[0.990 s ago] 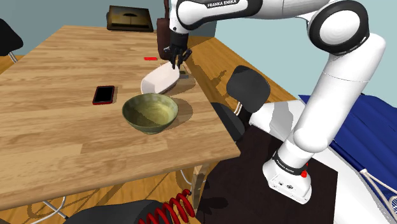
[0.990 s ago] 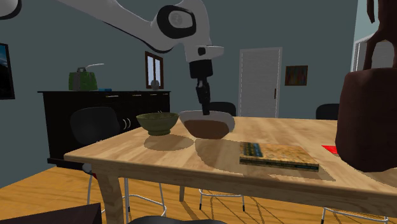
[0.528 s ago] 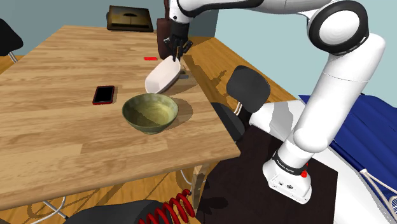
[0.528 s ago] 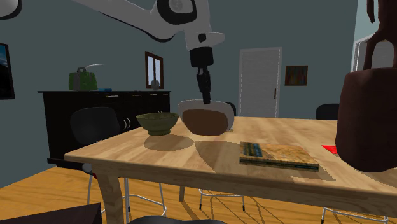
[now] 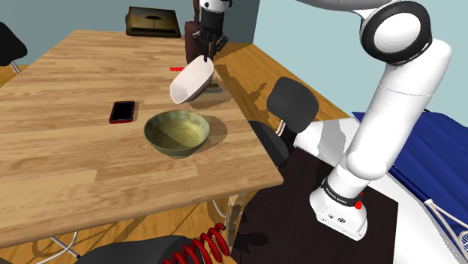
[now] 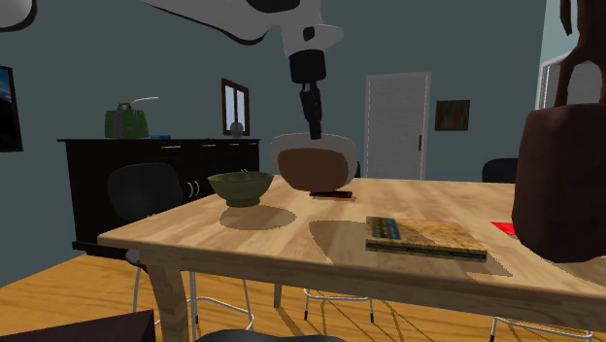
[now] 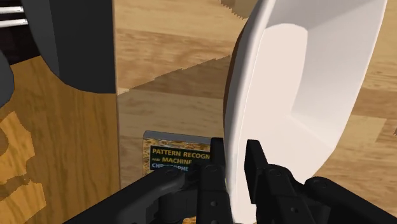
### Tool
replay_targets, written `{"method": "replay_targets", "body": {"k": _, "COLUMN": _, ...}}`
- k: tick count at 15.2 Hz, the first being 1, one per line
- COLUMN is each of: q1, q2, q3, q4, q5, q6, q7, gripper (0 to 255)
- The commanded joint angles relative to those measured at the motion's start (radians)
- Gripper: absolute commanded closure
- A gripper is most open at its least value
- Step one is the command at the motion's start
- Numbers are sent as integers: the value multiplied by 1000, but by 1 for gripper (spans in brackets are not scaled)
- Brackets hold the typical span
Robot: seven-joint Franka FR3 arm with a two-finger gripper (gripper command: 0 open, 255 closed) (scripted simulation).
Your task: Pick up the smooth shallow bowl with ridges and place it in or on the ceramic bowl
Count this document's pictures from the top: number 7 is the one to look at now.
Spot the white bowl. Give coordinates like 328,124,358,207
223,0,388,224

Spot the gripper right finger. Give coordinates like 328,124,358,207
244,139,397,224

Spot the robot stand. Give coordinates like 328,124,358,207
20,0,117,94

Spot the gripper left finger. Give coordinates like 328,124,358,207
63,137,234,224

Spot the yellow book with dark label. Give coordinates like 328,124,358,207
142,130,212,179

